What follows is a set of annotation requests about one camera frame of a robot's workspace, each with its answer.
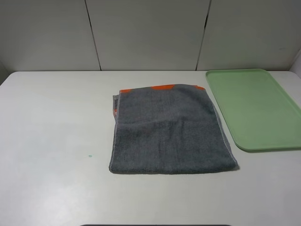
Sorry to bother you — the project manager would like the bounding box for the grey and orange towel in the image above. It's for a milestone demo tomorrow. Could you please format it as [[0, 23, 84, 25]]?
[[109, 84, 238, 174]]

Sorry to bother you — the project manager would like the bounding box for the green plastic tray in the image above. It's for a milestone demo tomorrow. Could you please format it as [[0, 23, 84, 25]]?
[[206, 69, 301, 152]]

